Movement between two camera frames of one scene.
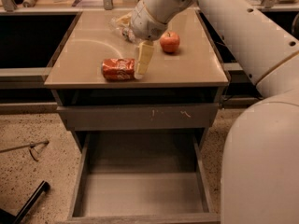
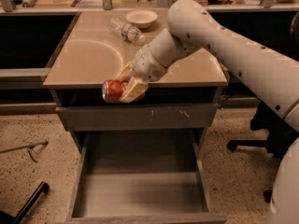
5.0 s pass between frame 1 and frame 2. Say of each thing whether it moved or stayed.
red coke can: moved
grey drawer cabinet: stayed
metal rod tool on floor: stayed
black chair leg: stayed
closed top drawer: stayed
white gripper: moved
